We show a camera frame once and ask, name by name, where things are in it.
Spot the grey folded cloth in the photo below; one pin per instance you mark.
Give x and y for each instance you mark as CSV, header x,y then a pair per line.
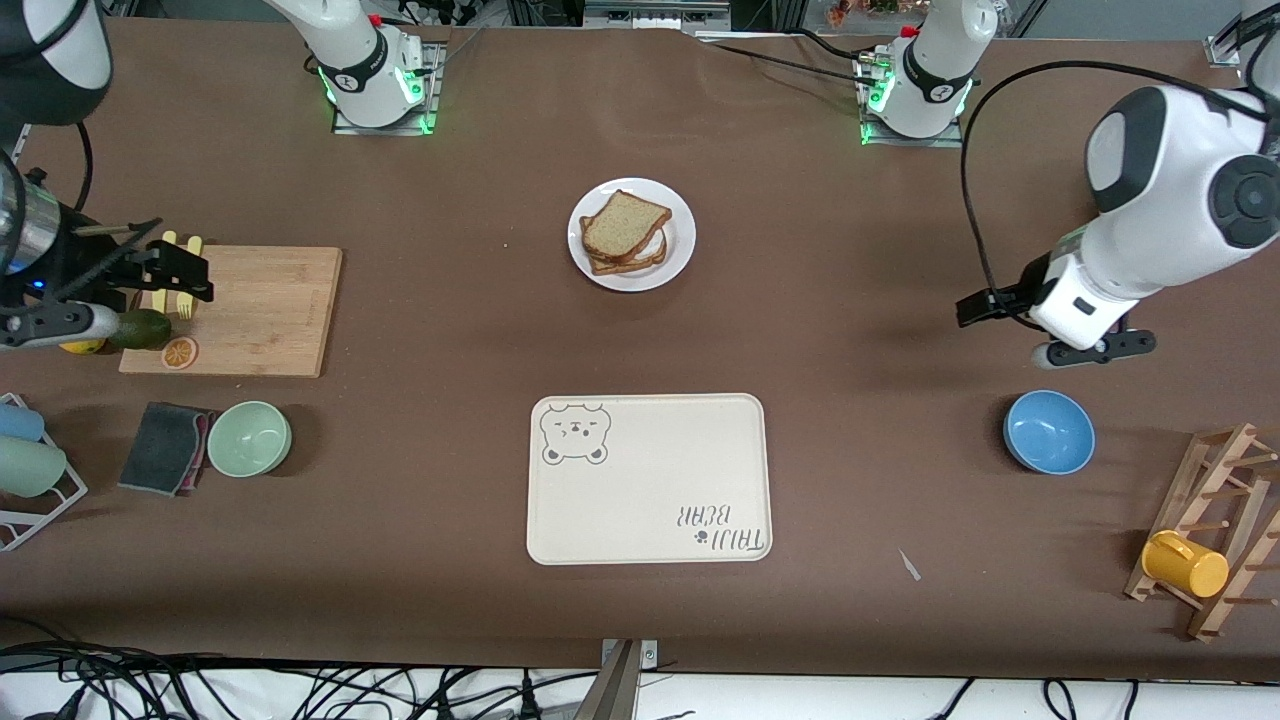
x,y
160,450

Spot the metal bracket post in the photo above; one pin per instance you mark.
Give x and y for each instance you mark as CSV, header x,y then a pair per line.
x,y
620,685

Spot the light green bowl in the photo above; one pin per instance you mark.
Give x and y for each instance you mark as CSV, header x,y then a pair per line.
x,y
248,440

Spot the aluminium profile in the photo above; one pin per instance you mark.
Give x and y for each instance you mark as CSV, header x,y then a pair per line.
x,y
1222,50

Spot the light blue cup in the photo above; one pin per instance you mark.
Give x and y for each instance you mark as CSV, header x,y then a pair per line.
x,y
20,422

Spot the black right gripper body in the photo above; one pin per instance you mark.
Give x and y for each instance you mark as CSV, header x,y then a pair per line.
x,y
88,265

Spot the pale green cup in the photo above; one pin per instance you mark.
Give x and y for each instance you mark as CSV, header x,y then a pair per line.
x,y
30,467

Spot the brown crust bread slice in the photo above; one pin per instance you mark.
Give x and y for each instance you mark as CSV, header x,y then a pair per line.
x,y
620,225

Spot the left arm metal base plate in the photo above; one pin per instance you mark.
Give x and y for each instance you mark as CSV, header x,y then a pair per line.
x,y
950,138

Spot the yellow mug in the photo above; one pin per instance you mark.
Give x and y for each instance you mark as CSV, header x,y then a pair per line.
x,y
1185,565

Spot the yellow plastic fork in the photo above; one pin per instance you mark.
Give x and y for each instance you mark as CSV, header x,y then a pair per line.
x,y
187,308

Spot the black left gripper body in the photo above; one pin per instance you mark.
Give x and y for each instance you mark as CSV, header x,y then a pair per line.
x,y
1012,296

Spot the blue bowl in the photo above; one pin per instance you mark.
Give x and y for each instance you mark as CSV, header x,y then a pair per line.
x,y
1050,432

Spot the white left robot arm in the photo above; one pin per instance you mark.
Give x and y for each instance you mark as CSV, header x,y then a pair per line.
x,y
1180,160

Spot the cream tray with bear print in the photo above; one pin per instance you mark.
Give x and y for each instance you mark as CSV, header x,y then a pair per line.
x,y
650,480

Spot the wooden cutting board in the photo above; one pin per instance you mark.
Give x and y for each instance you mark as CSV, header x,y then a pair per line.
x,y
270,310

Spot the white round plate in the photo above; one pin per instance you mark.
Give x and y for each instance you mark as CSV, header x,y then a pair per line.
x,y
682,235

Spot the dark green avocado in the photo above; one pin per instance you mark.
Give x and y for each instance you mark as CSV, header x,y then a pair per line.
x,y
140,330

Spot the fried egg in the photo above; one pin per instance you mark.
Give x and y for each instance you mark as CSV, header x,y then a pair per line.
x,y
655,244

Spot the wooden peg rack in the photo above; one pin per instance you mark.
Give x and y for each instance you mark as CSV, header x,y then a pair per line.
x,y
1225,450

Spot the orange slice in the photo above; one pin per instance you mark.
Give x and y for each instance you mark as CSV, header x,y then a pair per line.
x,y
180,353

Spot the yellow lemon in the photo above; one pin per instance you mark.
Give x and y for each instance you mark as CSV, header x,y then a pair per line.
x,y
82,347

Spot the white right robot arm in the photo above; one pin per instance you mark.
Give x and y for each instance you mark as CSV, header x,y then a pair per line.
x,y
360,70

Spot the yellow plastic knife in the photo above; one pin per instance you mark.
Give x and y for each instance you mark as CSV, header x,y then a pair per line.
x,y
160,302

